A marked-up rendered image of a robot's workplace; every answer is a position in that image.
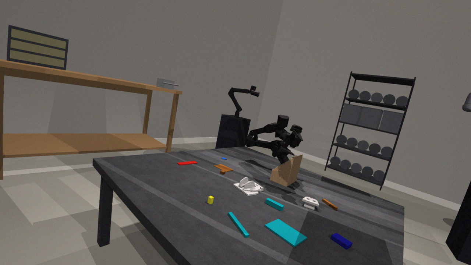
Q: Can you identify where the blue rectangular block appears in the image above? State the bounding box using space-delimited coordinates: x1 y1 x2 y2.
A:
330 233 352 250

